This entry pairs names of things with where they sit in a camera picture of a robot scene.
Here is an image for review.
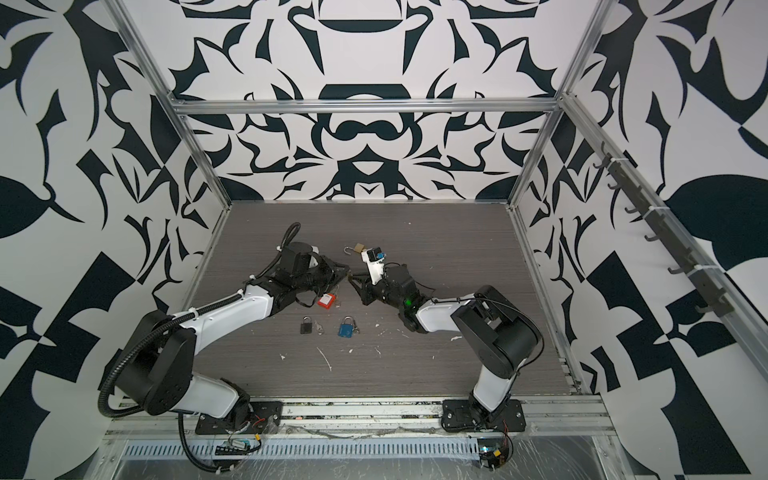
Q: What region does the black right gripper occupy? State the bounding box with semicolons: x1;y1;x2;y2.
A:
348;272;408;315

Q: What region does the red safety padlock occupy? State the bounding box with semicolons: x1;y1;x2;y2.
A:
317;293;336;309

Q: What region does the blue padlock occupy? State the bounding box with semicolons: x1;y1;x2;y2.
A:
337;316;359;338

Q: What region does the small black padlock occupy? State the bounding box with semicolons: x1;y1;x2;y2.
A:
300;316;314;335

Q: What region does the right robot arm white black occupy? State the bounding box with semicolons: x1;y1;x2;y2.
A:
348;265;544;431

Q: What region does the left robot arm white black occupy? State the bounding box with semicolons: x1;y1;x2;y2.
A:
97;242;350;428

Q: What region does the small brass padlock far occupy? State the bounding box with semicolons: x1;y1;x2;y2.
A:
343;243;366;255

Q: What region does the left circuit board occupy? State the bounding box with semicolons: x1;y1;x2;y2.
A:
214;436;262;456

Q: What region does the circuit board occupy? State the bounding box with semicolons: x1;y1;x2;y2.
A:
214;436;262;456
478;437;514;470

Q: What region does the right circuit board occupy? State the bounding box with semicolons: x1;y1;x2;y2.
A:
478;437;514;470

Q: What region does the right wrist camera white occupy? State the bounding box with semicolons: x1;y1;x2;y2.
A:
361;247;386;285

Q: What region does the black corrugated cable conduit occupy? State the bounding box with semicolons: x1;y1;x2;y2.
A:
97;221;301;474

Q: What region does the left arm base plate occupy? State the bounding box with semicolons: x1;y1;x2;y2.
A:
195;401;283;436

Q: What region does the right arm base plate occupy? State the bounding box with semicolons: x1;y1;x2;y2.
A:
440;399;527;433

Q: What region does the white slotted cable duct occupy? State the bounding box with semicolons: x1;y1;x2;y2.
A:
122;436;481;462

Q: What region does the black coat hook rail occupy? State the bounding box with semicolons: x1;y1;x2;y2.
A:
595;151;735;317

